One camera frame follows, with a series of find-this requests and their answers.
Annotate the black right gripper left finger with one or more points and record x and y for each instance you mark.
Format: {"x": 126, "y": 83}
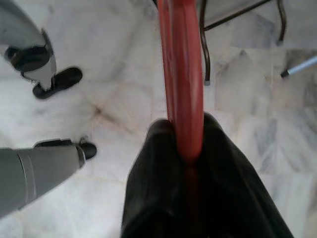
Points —
{"x": 153, "y": 193}

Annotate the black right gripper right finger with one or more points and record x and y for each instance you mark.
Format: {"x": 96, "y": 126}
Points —
{"x": 227, "y": 198}

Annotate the red plastic hanger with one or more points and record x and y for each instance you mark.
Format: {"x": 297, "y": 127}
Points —
{"x": 183, "y": 74}

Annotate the marble top folding table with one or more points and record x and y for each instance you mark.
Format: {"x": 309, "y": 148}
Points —
{"x": 207, "y": 67}

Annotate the silver left robot leg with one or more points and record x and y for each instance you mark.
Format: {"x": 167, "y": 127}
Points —
{"x": 19, "y": 32}

